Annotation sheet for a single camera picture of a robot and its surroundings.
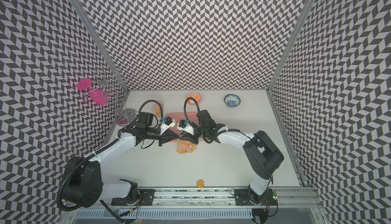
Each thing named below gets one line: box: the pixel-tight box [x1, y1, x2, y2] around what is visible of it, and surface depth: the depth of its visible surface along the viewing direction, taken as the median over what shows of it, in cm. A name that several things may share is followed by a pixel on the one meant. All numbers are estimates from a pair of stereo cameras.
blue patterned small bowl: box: [224, 93, 241, 108], surface depth 110 cm
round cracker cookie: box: [196, 179, 205, 189], surface depth 79 cm
